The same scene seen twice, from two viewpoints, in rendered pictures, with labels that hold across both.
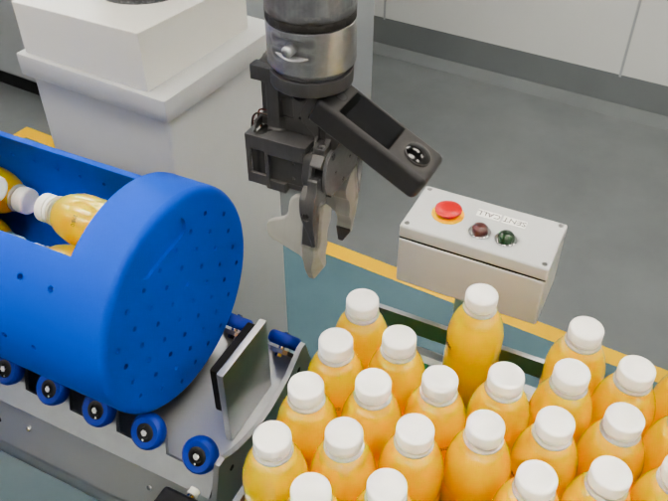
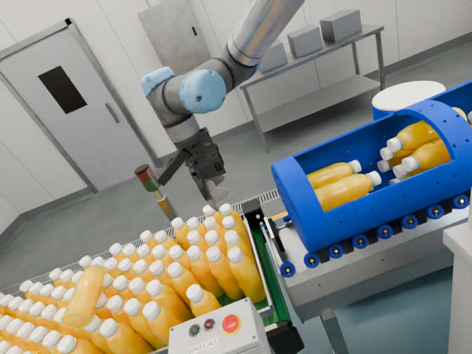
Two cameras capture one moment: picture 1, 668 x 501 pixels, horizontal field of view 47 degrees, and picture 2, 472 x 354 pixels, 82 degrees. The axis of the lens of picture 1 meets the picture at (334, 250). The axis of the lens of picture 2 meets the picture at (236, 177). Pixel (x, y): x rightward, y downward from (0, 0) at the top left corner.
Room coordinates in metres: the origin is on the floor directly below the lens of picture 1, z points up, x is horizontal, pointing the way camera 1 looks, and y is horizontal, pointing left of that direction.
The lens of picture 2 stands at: (1.19, -0.16, 1.64)
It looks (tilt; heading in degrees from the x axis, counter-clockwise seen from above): 30 degrees down; 157
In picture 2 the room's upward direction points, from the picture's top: 25 degrees counter-clockwise
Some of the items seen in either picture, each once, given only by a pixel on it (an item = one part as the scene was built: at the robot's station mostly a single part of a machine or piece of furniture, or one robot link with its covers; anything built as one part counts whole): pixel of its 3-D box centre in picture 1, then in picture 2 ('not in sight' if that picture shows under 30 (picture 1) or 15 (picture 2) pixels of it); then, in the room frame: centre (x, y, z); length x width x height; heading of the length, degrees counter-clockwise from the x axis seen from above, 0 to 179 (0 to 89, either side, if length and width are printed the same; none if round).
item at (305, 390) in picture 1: (305, 389); (227, 221); (0.51, 0.03, 1.09); 0.04 x 0.04 x 0.02
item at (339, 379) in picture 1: (335, 400); (242, 258); (0.58, 0.00, 0.99); 0.07 x 0.07 x 0.19
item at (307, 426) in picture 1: (308, 444); (239, 242); (0.51, 0.03, 0.99); 0.07 x 0.07 x 0.19
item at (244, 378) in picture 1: (241, 378); (276, 239); (0.61, 0.12, 0.99); 0.10 x 0.02 x 0.12; 154
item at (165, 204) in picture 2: not in sight; (213, 276); (0.12, -0.07, 0.55); 0.04 x 0.04 x 1.10; 64
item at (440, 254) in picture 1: (479, 251); (218, 343); (0.78, -0.20, 1.05); 0.20 x 0.10 x 0.10; 64
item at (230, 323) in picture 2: (448, 210); (230, 323); (0.80, -0.15, 1.11); 0.04 x 0.04 x 0.01
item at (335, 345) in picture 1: (335, 344); (231, 236); (0.58, 0.00, 1.09); 0.04 x 0.04 x 0.02
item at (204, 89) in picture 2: not in sight; (200, 89); (0.68, 0.06, 1.53); 0.11 x 0.11 x 0.08; 14
